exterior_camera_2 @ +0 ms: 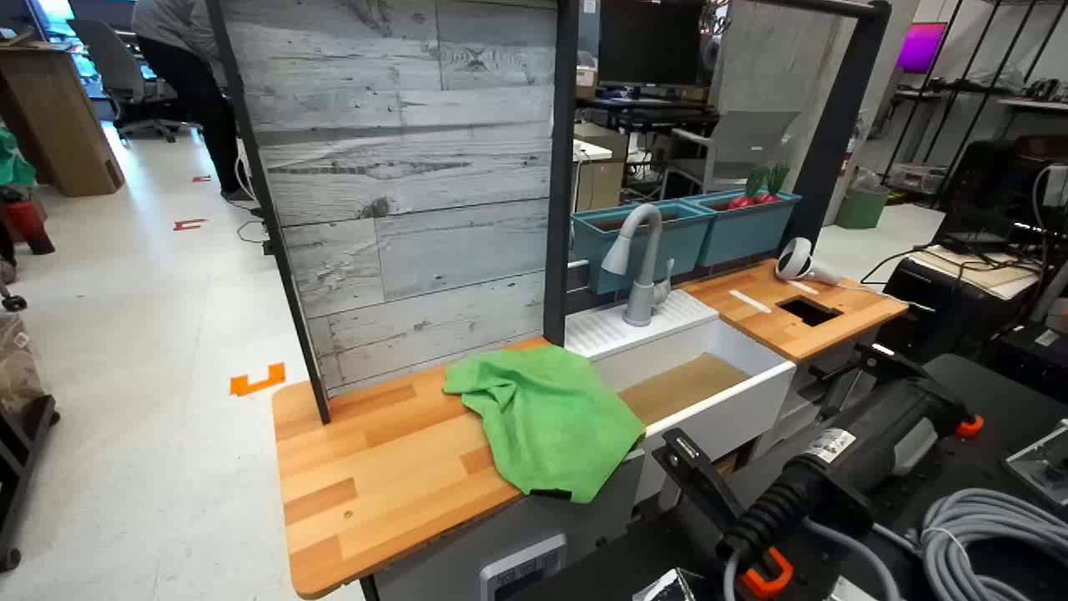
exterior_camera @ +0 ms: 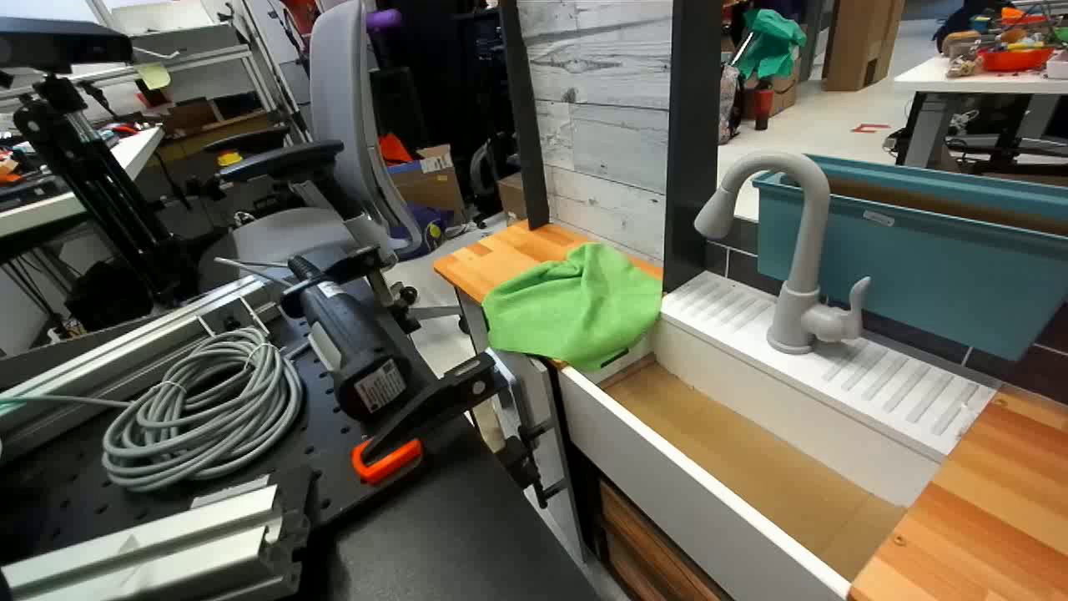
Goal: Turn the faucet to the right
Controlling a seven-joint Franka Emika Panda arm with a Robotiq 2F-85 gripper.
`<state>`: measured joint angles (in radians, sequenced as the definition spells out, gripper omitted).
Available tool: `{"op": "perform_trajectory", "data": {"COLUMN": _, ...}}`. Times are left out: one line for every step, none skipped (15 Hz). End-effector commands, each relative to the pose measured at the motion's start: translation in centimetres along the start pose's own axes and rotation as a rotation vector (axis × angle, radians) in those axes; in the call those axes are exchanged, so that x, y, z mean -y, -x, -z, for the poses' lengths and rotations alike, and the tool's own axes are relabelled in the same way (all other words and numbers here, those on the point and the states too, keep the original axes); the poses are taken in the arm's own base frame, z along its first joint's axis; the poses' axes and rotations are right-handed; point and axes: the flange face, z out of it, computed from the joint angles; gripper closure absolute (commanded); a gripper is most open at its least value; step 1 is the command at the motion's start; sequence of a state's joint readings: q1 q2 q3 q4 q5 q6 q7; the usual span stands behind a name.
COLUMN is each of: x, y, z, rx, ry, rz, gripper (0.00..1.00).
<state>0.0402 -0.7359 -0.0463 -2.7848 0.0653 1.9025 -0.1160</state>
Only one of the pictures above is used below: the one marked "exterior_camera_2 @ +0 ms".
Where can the grey toy faucet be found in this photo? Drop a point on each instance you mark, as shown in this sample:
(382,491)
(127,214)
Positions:
(643,291)

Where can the green cloth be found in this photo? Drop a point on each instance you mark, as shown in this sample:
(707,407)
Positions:
(545,419)

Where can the teal plastic bin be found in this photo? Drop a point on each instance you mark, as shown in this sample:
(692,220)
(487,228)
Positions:
(682,239)

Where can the grey wood-plank back panel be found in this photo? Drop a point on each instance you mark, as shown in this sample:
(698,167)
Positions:
(410,167)

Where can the white toy sink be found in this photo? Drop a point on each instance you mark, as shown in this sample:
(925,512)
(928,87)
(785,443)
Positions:
(711,414)

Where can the long white plastic strip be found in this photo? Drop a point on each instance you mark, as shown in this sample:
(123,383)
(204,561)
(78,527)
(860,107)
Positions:
(748,303)

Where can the teal bin with red items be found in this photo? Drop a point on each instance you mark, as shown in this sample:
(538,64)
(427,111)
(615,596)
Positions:
(746,230)

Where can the wooden counter with cutout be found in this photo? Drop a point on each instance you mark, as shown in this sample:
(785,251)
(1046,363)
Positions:
(767,319)

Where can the wooden counter slab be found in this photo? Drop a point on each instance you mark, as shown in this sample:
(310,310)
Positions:
(378,477)

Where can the red items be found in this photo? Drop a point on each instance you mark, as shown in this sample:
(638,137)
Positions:
(751,200)

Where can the white headphones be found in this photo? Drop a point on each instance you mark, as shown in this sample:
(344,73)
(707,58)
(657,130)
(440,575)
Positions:
(791,259)

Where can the short white plastic strip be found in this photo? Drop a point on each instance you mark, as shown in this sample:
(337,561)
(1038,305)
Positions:
(803,287)

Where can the black computer monitor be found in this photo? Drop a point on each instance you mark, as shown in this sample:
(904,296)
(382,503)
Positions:
(651,39)

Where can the orange floor tape marker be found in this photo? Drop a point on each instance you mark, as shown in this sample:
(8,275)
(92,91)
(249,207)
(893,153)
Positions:
(255,383)

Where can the green bucket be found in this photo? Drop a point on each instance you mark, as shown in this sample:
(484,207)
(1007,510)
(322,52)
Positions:
(860,207)

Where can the red floor tape marker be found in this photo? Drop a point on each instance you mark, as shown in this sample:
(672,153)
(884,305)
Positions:
(187,224)

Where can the person in dark trousers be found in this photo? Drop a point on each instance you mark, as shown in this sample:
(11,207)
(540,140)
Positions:
(187,68)

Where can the black equipment cart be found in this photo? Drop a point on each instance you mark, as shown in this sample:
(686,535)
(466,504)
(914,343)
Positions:
(979,278)

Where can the purple glowing lamp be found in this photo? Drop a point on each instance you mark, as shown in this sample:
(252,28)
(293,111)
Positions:
(921,48)

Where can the grey office chair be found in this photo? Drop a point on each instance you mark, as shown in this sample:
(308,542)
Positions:
(118,68)

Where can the black metal shelf rack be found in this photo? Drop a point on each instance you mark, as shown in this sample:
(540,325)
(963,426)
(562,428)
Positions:
(979,87)

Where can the light wooden desk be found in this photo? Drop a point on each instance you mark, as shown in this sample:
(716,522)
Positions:
(50,111)

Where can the black kitchen frame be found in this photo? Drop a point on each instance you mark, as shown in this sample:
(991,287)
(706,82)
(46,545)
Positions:
(562,167)

